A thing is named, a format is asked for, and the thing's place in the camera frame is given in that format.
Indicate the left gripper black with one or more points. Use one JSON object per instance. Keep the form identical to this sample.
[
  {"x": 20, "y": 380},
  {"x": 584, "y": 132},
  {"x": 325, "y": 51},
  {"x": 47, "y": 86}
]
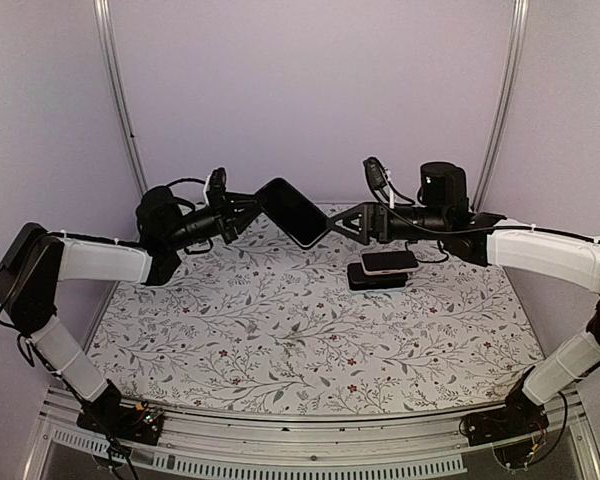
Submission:
[{"x": 227, "y": 225}]

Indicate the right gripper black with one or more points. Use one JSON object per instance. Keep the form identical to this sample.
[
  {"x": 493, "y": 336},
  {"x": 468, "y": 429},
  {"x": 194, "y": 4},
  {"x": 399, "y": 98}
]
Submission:
[{"x": 375, "y": 223}]

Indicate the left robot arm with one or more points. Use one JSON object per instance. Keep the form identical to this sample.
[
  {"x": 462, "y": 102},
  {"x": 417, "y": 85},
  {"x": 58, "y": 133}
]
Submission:
[{"x": 37, "y": 260}]

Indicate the phone in black case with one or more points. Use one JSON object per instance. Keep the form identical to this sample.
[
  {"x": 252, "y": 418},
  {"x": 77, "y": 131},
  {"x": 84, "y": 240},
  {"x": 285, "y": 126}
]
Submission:
[{"x": 358, "y": 280}]

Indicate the floral table mat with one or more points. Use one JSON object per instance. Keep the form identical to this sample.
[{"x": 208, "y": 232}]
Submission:
[{"x": 263, "y": 326}]

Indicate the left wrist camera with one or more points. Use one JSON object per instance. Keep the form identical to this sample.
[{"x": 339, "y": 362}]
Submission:
[{"x": 217, "y": 185}]

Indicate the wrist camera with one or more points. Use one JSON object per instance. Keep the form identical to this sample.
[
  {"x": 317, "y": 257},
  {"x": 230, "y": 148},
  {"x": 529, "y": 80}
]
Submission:
[
  {"x": 217, "y": 185},
  {"x": 377, "y": 180}
]

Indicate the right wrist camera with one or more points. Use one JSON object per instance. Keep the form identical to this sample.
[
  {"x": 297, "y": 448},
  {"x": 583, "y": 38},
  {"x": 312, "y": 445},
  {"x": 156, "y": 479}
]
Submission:
[{"x": 377, "y": 180}]

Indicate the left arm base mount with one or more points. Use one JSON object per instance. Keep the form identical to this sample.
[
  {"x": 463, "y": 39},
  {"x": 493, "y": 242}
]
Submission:
[{"x": 139, "y": 423}]

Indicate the aluminium frame post left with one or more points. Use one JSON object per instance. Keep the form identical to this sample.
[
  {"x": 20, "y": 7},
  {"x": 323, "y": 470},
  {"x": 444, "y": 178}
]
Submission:
[{"x": 106, "y": 35}]

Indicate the aluminium frame post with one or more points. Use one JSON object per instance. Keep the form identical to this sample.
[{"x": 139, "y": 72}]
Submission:
[
  {"x": 512, "y": 63},
  {"x": 106, "y": 35}
]

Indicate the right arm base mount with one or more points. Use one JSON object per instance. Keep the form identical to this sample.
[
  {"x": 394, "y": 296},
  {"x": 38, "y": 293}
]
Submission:
[{"x": 503, "y": 423}]

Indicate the aluminium frame post right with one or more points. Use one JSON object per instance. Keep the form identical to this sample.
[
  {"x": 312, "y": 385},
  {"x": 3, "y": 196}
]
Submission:
[{"x": 512, "y": 63}]

